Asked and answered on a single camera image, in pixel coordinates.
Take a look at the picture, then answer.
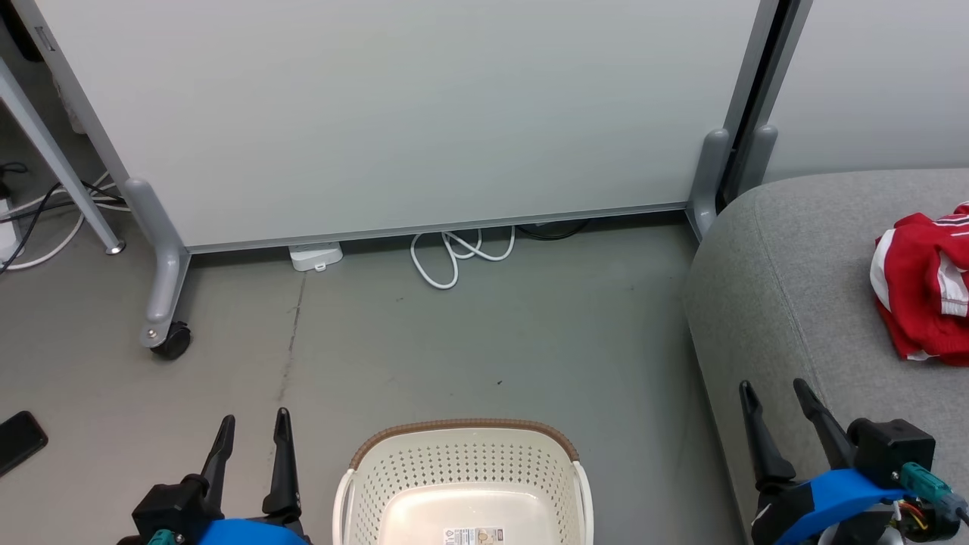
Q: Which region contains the black cable under partition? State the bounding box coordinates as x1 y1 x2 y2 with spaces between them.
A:
517 218 591 241

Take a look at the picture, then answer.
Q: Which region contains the black caster wheel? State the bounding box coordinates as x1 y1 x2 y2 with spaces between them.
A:
151 322 192 360

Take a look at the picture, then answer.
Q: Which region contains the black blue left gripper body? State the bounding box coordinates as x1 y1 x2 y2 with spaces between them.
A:
117 475 313 545

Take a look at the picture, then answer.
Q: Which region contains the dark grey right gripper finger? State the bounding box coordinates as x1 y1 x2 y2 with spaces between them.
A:
739 380 798 494
793 378 862 473

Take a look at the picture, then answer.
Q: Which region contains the grey fabric sofa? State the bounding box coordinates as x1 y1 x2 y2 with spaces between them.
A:
684 168 969 545

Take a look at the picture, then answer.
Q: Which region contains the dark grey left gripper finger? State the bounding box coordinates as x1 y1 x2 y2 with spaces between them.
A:
198 414 237 502
262 407 304 519

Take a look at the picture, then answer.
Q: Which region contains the narrow white partition panel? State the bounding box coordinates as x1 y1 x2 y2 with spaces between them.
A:
761 0 969 182

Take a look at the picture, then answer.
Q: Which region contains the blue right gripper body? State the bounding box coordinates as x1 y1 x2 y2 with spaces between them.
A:
749 468 907 545

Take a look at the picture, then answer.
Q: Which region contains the red garment with white stripes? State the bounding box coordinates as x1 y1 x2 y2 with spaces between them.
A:
869 201 969 368

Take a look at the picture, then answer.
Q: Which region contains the coiled white cable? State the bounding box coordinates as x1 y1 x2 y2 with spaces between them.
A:
410 226 517 291

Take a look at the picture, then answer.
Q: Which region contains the grey metal table leg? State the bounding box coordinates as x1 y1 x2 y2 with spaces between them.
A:
0 57 126 256

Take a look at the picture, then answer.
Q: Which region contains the white basket label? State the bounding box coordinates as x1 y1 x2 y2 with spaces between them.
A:
443 527 506 545

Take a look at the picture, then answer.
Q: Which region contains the black camera box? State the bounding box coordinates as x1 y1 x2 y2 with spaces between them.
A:
846 419 937 489

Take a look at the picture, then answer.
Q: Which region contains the cream perforated laundry basket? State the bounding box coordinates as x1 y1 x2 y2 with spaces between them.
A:
333 419 595 545

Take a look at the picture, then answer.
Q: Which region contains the large white partition panel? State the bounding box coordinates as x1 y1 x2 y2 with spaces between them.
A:
11 0 780 254

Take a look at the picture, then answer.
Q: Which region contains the long white floor cable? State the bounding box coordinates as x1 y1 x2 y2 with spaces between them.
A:
0 170 126 272

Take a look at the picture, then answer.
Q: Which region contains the grey partition leg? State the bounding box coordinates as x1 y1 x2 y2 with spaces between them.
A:
731 125 779 205
685 129 731 239
121 178 192 349

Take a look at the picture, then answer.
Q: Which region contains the black smartphone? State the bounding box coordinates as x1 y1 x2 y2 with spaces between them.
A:
0 411 49 479

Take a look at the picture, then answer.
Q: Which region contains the white box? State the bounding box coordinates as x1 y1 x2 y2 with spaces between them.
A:
0 198 23 262

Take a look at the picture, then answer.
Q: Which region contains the thin black floor cable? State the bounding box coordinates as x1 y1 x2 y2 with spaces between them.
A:
0 163 122 273

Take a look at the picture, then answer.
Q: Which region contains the white power strip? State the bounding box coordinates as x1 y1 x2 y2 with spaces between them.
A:
288 242 344 272

